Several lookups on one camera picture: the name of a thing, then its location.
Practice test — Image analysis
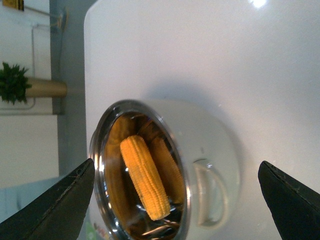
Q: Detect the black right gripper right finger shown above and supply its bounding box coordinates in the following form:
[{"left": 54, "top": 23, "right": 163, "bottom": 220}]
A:
[{"left": 258, "top": 161, "right": 320, "bottom": 240}]

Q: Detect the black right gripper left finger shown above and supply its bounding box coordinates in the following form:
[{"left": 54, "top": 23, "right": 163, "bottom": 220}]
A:
[{"left": 0, "top": 158, "right": 95, "bottom": 240}]

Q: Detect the yellow corn cob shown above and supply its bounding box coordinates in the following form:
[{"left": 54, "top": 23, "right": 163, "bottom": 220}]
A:
[{"left": 120, "top": 135, "right": 170, "bottom": 221}]

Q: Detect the white electric cooking pot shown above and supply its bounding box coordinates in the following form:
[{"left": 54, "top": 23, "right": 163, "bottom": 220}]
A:
[{"left": 88, "top": 99, "right": 240, "bottom": 240}]

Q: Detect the potted green plant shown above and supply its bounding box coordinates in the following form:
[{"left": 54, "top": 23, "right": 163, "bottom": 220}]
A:
[{"left": 0, "top": 62, "right": 68, "bottom": 105}]

